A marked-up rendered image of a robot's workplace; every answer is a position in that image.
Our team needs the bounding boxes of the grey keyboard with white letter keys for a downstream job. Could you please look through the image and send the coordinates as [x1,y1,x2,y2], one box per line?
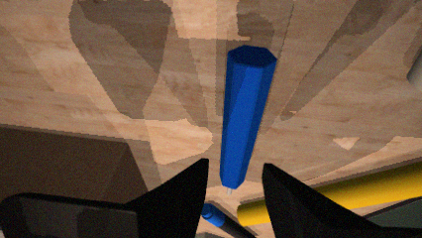
[363,196,422,229]

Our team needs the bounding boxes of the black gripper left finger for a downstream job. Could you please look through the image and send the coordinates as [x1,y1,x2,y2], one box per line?
[0,158,209,238]

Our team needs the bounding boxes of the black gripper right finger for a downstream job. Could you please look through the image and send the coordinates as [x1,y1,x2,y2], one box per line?
[263,163,422,238]

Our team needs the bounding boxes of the yellow cylinder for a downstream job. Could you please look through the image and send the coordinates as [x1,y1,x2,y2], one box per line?
[237,162,422,226]

